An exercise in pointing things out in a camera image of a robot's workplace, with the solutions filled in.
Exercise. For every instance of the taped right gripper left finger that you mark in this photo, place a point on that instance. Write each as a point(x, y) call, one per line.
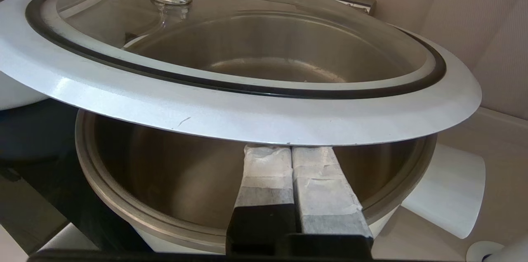
point(264, 187)

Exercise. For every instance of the large white pot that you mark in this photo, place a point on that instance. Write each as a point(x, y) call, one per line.
point(16, 93)

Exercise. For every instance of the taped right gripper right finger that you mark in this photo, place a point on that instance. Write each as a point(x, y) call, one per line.
point(326, 196)

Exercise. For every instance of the glass lid with white rim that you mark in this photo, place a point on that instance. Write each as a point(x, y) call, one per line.
point(206, 109)

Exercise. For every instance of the wide black induction cooktop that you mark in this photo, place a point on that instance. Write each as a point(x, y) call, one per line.
point(37, 179)

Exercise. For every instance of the small white pot steel rim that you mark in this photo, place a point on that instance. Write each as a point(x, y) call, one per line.
point(165, 179)

